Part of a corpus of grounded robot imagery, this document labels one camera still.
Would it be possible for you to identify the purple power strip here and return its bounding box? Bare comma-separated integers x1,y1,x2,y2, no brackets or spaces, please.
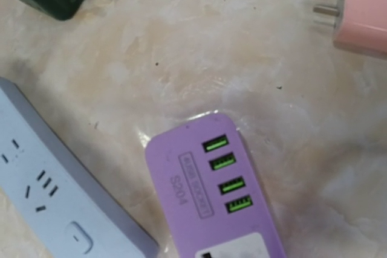
145,113,285,257

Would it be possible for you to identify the pink plug charger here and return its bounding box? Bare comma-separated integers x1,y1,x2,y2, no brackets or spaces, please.
313,0,386,59

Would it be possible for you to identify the light blue power strip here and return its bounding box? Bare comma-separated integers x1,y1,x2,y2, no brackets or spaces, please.
1,79,158,257

